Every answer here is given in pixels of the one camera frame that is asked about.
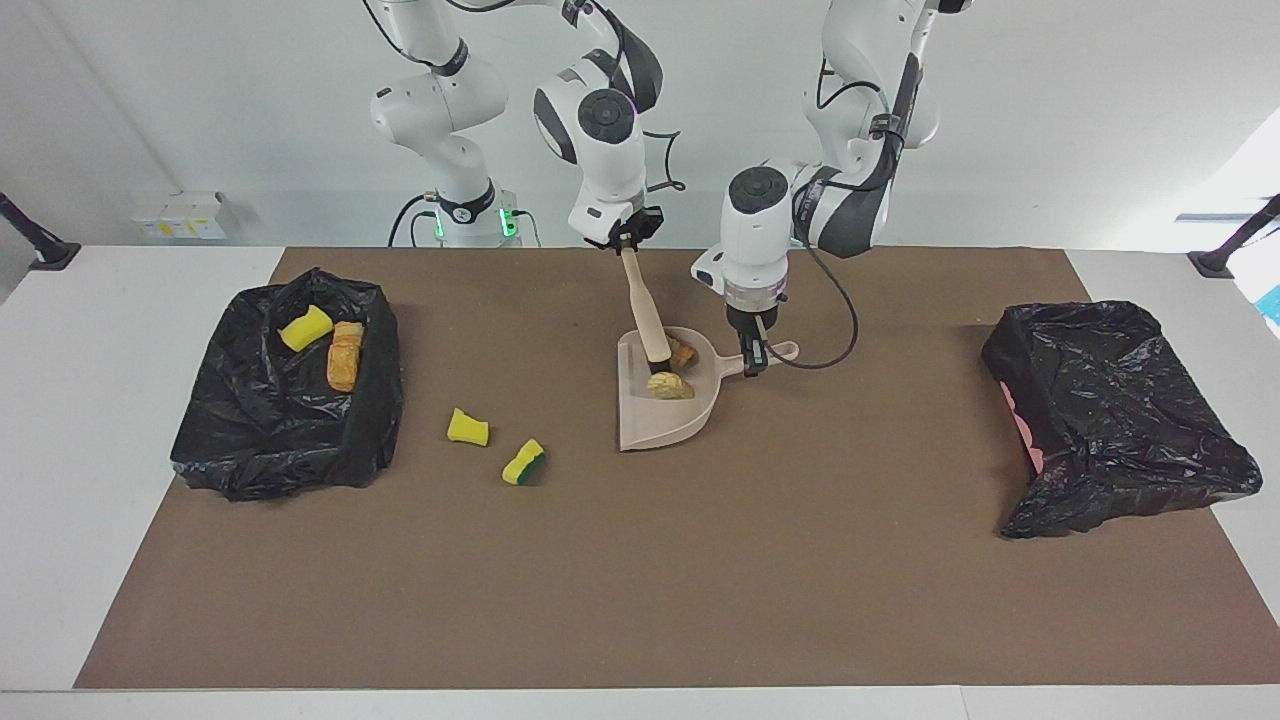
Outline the beige brush with black bristles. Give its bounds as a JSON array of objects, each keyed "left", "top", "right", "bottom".
[{"left": 620, "top": 245, "right": 676, "bottom": 379}]

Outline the beige plastic dustpan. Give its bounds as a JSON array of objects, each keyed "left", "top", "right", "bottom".
[{"left": 616, "top": 326, "right": 801, "bottom": 453}]

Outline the yellow sponge piece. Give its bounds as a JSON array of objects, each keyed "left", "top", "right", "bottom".
[{"left": 446, "top": 407, "right": 491, "bottom": 448}]

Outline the black bag lined pink bin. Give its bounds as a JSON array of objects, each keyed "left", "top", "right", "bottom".
[{"left": 980, "top": 300, "right": 1264, "bottom": 540}]

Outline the brown table mat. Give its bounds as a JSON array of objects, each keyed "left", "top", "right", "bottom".
[{"left": 73, "top": 247, "right": 1280, "bottom": 690}]

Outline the black base cable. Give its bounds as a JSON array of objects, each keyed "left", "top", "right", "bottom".
[{"left": 387, "top": 194, "right": 443, "bottom": 248}]

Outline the white wall box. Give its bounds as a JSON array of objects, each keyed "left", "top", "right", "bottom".
[{"left": 132, "top": 191, "right": 241, "bottom": 241}]

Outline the black camera stand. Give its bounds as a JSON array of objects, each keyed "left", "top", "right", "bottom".
[
  {"left": 0, "top": 192, "right": 82, "bottom": 272},
  {"left": 1187, "top": 195, "right": 1280, "bottom": 280}
]

